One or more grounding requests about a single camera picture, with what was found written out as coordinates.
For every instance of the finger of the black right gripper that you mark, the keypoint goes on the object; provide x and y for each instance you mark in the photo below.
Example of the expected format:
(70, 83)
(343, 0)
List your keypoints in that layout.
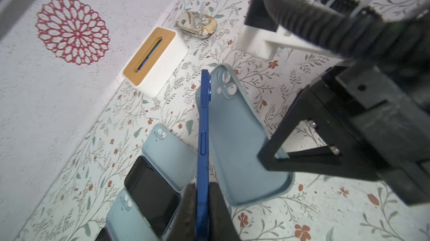
(311, 139)

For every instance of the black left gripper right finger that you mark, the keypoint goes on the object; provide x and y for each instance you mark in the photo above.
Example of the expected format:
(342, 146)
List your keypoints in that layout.
(221, 226)

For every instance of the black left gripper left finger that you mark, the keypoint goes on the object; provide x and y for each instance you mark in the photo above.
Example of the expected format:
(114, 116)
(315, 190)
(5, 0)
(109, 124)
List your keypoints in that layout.
(183, 227)

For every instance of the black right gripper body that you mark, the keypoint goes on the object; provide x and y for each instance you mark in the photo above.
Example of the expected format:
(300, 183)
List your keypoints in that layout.
(375, 110)

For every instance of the black phone purple back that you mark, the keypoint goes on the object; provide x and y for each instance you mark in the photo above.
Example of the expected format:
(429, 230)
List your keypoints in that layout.
(155, 198)

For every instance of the pale blue phone case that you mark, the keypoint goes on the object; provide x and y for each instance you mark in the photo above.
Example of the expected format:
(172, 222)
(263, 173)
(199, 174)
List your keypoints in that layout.
(175, 161)

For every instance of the light blue phone case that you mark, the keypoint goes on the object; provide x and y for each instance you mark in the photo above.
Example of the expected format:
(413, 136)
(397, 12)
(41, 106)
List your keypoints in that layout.
(235, 137)

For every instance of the black phone blue frame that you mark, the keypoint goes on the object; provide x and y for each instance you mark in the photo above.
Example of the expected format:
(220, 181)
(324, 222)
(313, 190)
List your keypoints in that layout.
(202, 186)

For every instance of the black phone pale green case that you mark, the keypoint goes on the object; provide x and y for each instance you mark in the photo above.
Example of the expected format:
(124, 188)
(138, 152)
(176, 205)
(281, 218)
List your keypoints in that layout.
(103, 235)

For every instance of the map print glasses case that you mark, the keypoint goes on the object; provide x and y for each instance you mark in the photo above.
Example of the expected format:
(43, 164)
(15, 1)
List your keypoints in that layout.
(197, 25)

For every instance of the white tissue box wooden lid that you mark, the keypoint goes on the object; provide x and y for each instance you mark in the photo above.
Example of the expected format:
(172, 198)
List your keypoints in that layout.
(153, 63)

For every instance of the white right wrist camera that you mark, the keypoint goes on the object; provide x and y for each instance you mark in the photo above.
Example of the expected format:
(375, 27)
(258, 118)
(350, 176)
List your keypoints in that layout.
(262, 37)

